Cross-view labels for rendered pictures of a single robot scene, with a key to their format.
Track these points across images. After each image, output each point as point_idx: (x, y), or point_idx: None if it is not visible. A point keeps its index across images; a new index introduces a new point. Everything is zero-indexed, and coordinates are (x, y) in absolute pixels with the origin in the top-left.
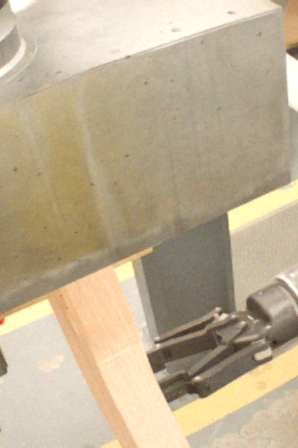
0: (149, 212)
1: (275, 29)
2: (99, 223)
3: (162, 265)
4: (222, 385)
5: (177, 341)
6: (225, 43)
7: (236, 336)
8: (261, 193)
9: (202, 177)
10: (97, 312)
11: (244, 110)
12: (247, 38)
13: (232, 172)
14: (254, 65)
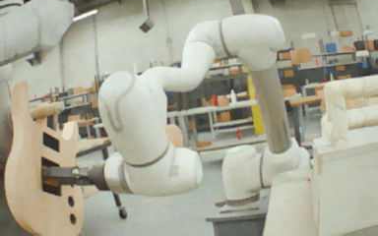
0: (11, 50)
1: (37, 1)
2: (3, 51)
3: None
4: (57, 175)
5: None
6: (28, 6)
7: (79, 169)
8: (32, 51)
9: (21, 42)
10: (14, 97)
11: (30, 24)
12: (31, 4)
13: (27, 42)
14: (32, 11)
